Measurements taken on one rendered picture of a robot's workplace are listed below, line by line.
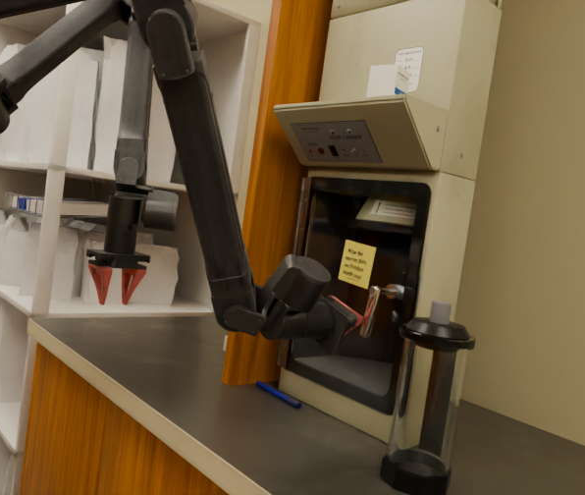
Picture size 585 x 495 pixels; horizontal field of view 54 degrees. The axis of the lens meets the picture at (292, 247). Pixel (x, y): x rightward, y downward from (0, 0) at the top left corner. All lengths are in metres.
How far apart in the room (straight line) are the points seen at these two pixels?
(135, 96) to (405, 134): 0.55
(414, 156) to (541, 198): 0.47
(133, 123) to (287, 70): 0.33
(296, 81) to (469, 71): 0.38
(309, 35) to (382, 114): 0.39
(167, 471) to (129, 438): 0.15
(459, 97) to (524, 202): 0.43
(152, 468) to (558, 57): 1.18
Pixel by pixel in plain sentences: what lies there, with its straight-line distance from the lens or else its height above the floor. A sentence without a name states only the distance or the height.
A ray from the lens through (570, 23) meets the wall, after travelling 1.45.
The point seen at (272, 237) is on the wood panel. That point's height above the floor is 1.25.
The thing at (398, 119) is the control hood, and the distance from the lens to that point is 0.93.
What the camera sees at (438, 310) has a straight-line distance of 0.85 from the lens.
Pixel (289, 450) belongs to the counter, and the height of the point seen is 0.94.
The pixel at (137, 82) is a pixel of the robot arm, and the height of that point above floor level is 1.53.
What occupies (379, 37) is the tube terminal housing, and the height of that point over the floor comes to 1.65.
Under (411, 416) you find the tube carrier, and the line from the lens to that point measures 0.86.
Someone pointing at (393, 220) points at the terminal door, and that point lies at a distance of 1.01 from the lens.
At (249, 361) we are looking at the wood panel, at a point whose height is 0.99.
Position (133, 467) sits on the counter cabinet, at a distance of 1.21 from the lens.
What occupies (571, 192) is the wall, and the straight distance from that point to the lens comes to 1.34.
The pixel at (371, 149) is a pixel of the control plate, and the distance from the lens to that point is 1.01.
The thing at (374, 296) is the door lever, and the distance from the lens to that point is 0.96.
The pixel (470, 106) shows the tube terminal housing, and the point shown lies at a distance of 1.05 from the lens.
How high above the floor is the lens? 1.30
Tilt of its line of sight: 3 degrees down
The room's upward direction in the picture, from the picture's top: 8 degrees clockwise
